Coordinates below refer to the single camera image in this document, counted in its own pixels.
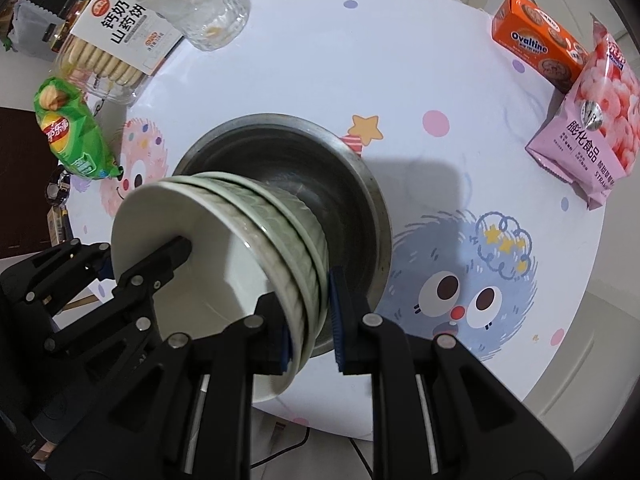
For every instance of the green potato chips bag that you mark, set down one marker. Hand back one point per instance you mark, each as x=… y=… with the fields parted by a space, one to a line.
x=70 y=135

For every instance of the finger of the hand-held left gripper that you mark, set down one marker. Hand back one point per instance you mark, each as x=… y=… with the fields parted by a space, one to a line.
x=170 y=255
x=102 y=267

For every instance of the orange biscuit box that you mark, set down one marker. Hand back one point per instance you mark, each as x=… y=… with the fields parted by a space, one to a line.
x=530 y=40

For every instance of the large steel bowl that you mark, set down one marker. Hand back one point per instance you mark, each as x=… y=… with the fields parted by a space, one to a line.
x=382 y=260

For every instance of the dark brown cabinet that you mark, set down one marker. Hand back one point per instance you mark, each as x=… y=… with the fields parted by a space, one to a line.
x=25 y=185

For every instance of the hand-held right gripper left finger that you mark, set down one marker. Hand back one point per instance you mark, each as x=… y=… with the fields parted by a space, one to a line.
x=285 y=347

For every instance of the clear plastic cookie package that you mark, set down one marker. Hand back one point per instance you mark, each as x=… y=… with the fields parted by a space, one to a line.
x=115 y=25

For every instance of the green ceramic bowl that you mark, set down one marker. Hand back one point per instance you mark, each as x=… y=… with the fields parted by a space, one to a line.
x=317 y=255
x=280 y=260

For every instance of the clear plastic cup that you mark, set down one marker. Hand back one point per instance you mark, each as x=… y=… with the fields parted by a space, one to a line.
x=200 y=5

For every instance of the cartoon printed tablecloth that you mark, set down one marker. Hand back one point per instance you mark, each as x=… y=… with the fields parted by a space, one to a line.
x=310 y=70

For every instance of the white ceramic bowl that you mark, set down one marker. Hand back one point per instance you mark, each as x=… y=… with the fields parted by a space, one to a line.
x=215 y=285

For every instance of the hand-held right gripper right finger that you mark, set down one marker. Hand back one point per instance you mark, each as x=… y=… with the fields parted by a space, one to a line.
x=337 y=320

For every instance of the brown glass bottle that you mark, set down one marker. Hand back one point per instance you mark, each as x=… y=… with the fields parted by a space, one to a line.
x=54 y=36

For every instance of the pink snack bag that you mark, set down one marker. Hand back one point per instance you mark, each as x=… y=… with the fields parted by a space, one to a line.
x=590 y=125

